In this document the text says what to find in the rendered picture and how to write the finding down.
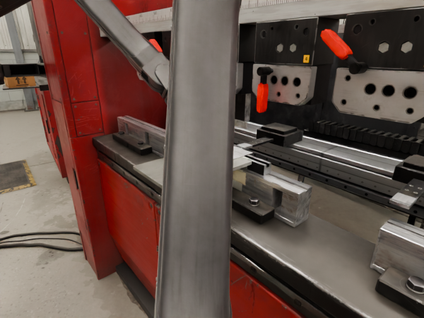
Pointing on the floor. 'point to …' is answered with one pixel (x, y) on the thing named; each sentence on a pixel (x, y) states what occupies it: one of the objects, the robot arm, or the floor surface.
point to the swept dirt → (132, 297)
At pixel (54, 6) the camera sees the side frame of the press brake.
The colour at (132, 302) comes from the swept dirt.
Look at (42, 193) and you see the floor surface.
